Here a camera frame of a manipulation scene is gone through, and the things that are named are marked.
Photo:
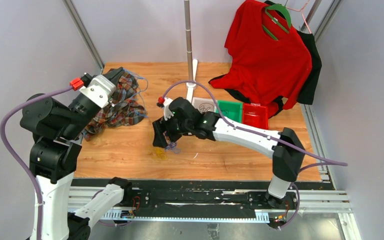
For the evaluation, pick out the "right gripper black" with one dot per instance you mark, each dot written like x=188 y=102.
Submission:
x=159 y=127

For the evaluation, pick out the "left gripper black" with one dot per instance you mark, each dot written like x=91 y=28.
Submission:
x=114 y=75

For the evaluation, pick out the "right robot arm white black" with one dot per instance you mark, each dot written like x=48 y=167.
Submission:
x=283 y=147

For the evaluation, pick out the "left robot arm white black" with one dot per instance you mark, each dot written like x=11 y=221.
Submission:
x=53 y=157

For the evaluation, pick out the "plaid flannel shirt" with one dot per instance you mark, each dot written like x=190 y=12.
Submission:
x=123 y=110

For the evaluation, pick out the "white plastic bin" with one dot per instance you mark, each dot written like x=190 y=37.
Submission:
x=203 y=104

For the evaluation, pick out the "metal pole with white base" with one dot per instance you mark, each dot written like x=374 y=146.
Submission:
x=192 y=63

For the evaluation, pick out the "green plastic bin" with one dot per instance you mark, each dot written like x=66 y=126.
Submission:
x=231 y=110

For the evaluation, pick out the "red plastic bin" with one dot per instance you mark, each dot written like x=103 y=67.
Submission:
x=255 y=115

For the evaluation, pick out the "red t-shirt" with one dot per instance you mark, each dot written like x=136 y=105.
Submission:
x=264 y=71

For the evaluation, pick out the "black t-shirt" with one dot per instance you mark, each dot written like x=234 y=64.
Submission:
x=307 y=91

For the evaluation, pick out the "green clothes hanger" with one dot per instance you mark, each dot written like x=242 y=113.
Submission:
x=276 y=21

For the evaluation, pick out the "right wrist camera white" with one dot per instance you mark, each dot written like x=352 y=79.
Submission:
x=167 y=113

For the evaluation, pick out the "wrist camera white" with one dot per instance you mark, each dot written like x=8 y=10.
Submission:
x=99 y=91
x=167 y=113

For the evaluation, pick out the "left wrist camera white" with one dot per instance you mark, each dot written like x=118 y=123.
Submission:
x=99 y=91

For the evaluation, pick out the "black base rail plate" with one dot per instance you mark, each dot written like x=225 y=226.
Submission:
x=201 y=200

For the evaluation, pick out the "aluminium frame post left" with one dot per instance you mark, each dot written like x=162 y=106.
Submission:
x=77 y=20

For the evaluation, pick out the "aluminium frame post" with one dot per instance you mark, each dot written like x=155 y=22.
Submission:
x=77 y=20
x=330 y=8

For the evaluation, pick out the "pink wire hanger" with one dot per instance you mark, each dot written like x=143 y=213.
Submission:
x=300 y=11

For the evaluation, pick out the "aluminium frame post right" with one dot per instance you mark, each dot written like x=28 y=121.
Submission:
x=330 y=8

